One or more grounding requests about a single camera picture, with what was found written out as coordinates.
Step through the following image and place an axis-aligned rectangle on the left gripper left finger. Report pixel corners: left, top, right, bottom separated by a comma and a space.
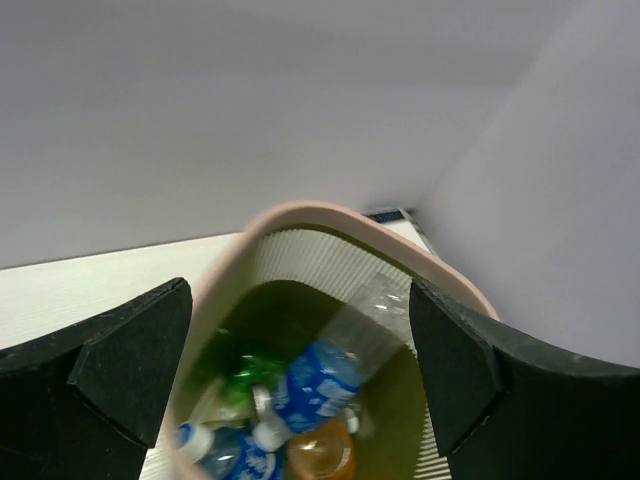
1, 278, 192, 479

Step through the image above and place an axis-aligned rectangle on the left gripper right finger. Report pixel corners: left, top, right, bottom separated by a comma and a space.
409, 281, 639, 479

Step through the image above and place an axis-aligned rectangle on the orange juice bottle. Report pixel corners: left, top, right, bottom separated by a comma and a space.
286, 418, 355, 480

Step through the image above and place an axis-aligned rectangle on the blue label bottle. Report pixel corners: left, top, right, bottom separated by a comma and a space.
252, 273, 409, 452

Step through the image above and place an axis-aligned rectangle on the blue bottle in bin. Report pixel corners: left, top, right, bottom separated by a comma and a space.
175, 422, 284, 479

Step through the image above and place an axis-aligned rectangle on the green bottle in bin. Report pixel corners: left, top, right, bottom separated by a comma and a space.
218, 329, 286, 406

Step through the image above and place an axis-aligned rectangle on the green mesh waste bin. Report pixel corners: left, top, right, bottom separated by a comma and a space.
161, 201, 495, 479

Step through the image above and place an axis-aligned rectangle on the right blue table label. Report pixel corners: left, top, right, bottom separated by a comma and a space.
364, 209, 411, 224

